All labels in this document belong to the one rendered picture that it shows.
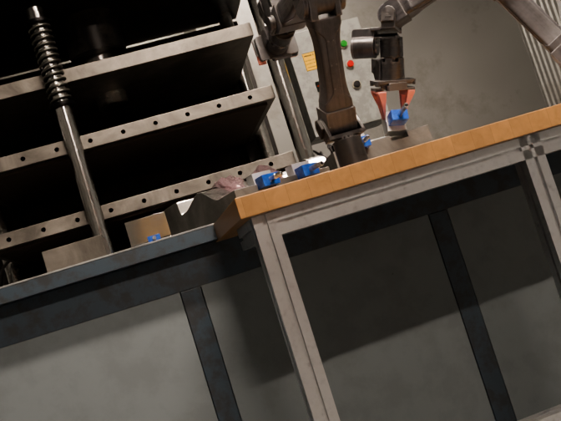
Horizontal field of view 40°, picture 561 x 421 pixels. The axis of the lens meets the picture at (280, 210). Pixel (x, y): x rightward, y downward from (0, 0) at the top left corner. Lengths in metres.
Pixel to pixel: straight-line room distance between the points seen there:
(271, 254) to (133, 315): 0.52
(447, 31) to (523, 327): 3.29
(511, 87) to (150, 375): 3.76
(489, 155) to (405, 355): 0.59
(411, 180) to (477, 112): 3.53
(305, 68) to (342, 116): 1.25
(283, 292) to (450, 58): 3.76
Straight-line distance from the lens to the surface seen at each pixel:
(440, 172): 1.50
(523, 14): 1.92
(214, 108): 2.73
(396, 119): 1.93
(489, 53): 5.14
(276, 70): 2.72
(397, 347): 1.89
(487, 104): 5.03
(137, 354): 1.81
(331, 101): 1.61
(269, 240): 1.39
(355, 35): 1.98
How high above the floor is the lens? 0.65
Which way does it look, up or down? 4 degrees up
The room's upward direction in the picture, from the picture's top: 17 degrees counter-clockwise
